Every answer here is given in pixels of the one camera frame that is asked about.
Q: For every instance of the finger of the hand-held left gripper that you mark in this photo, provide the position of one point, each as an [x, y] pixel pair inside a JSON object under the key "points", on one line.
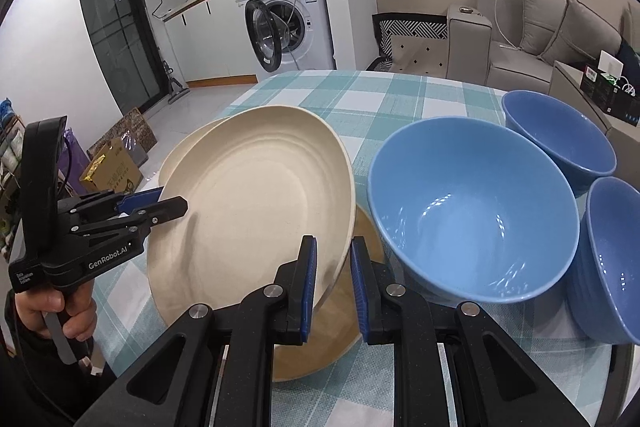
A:
{"points": [[165, 208], [137, 202]]}

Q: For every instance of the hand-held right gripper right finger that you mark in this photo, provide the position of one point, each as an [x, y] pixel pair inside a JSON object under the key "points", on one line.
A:
{"points": [[359, 287]]}

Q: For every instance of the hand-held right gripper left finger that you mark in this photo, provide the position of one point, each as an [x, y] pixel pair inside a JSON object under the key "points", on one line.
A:
{"points": [[310, 287]]}

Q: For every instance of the cream plate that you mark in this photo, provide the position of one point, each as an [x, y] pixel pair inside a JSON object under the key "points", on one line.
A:
{"points": [[180, 157], [250, 207], [325, 342]]}

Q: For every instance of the blue bowl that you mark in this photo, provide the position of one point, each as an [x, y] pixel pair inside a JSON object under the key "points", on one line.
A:
{"points": [[470, 217], [555, 132], [610, 267]]}

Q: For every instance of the person's left hand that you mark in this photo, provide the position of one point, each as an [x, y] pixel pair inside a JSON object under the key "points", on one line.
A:
{"points": [[35, 307]]}

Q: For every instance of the yellow cardboard box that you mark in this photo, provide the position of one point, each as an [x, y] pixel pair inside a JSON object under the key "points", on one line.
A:
{"points": [[112, 169]]}

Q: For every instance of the purple bag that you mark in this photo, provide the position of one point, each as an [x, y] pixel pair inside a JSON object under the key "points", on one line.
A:
{"points": [[72, 177]]}

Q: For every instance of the cluttered storage shelf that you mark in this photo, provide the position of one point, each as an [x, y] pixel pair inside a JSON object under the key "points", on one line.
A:
{"points": [[10, 167]]}

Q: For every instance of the patterned brown cardboard box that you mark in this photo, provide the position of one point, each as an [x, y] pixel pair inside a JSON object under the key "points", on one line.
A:
{"points": [[127, 132]]}

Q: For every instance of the grey stick vacuum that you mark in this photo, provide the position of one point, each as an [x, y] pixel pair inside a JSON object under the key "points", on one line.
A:
{"points": [[175, 89]]}

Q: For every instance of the white kitchen counter cabinet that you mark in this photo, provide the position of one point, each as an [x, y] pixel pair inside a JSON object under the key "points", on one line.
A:
{"points": [[210, 37]]}

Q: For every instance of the dark glass door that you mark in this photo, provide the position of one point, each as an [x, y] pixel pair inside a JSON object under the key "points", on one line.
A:
{"points": [[115, 22]]}

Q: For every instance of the teal checked tablecloth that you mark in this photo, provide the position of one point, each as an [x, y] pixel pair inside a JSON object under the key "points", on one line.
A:
{"points": [[400, 92]]}

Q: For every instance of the geometric patterned pet bed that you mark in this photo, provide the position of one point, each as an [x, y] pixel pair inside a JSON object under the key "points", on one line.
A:
{"points": [[415, 52]]}

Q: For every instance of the white washing machine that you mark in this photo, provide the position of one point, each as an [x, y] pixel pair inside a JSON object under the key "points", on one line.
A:
{"points": [[310, 7]]}

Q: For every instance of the grey sofa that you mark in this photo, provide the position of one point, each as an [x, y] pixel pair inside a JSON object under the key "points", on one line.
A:
{"points": [[505, 67]]}

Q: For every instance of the grey bedside cabinet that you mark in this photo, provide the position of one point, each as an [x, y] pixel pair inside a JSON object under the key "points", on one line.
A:
{"points": [[570, 87]]}

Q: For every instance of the small round metal dish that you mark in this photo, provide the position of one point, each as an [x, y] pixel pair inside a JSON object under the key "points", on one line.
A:
{"points": [[466, 11]]}

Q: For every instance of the black open box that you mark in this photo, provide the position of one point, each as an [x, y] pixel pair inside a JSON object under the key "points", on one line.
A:
{"points": [[600, 94]]}

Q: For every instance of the grey cushion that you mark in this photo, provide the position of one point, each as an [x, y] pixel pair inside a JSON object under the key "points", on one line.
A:
{"points": [[542, 12], [580, 32]]}

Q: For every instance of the white box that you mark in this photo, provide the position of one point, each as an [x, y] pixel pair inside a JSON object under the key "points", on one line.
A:
{"points": [[611, 63]]}

